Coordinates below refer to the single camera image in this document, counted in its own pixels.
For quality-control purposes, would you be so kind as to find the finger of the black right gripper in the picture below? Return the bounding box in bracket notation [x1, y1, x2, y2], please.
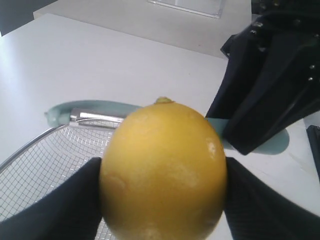
[306, 125, 320, 178]
[204, 12, 320, 156]

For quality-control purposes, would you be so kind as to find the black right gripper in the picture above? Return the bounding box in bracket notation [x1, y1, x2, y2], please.
[219, 0, 320, 61]

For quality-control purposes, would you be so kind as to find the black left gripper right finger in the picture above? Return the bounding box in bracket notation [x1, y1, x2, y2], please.
[224, 157, 320, 240]

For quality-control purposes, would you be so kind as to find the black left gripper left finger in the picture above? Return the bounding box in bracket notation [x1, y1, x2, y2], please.
[0, 157, 102, 240]

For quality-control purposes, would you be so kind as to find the yellow lemon with sticker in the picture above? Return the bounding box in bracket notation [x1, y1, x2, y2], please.
[99, 97, 228, 240]

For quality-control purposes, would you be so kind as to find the clear acrylic stand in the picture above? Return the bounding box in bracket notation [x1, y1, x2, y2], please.
[148, 0, 226, 19]

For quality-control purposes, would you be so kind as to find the oval wire mesh basket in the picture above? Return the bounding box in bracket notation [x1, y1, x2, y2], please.
[0, 120, 119, 240]

